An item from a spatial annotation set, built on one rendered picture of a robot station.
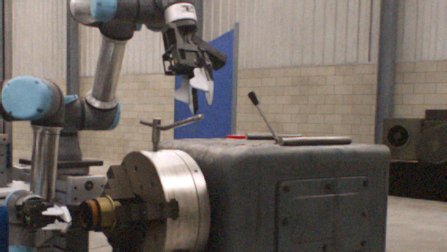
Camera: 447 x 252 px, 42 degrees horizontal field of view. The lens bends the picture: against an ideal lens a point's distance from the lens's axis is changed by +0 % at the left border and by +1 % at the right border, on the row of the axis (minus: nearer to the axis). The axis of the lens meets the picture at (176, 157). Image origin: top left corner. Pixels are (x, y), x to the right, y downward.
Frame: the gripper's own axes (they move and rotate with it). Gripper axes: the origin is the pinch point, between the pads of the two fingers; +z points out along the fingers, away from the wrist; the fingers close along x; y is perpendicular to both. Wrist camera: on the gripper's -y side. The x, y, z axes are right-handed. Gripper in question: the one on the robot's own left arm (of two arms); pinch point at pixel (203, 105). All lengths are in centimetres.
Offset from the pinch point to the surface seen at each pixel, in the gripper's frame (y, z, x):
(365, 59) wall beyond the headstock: -850, -339, -595
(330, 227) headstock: -40, 31, -7
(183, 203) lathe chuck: 3.9, 21.4, -10.0
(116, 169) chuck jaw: 11.3, 7.9, -28.0
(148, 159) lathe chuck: 8.4, 8.8, -15.0
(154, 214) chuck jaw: 10.8, 23.1, -12.4
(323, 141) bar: -40.9, 8.1, -3.8
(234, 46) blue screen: -313, -206, -350
